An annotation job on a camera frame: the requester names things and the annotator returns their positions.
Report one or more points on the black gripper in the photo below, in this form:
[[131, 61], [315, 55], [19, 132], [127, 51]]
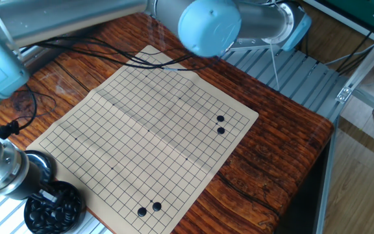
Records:
[[31, 185]]

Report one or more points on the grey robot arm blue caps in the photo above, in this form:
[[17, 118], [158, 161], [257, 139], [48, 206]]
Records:
[[209, 29]]

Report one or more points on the beige go board mat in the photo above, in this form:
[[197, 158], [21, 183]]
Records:
[[148, 136]]

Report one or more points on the black bowl of go stones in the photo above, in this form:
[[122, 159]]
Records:
[[63, 217]]

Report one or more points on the black glossy bowl lid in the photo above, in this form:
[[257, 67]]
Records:
[[45, 165]]

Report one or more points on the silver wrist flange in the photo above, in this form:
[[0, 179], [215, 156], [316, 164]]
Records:
[[2, 165]]

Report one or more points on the black go stone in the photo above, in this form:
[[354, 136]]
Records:
[[142, 212], [221, 130], [156, 206], [220, 118]]

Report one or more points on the white zip tie tail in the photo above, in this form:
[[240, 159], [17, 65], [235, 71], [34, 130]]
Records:
[[274, 68], [3, 32]]

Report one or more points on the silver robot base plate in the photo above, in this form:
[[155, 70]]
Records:
[[255, 47]]

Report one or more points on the aluminium frame post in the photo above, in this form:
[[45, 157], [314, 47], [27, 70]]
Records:
[[369, 61]]

